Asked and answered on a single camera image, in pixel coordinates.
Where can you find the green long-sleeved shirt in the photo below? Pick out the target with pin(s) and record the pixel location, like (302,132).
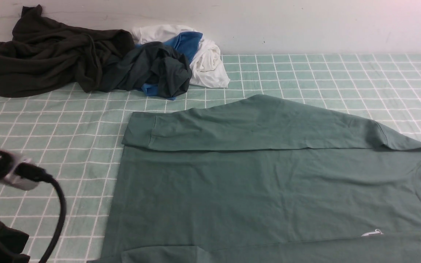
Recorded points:
(264,180)

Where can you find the green checkered tablecloth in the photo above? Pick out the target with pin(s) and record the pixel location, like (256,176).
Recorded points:
(77,136)

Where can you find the dark brown crumpled garment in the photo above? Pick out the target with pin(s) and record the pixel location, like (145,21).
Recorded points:
(44,55)

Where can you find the dark green crumpled garment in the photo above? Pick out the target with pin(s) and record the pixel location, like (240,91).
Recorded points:
(130,71)

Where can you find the white crumpled garment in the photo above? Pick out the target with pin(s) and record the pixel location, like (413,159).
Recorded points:
(207,67)

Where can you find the blue crumpled garment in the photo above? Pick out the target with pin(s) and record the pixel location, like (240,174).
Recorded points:
(186,44)

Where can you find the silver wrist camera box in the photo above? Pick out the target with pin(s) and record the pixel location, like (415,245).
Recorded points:
(17,171)

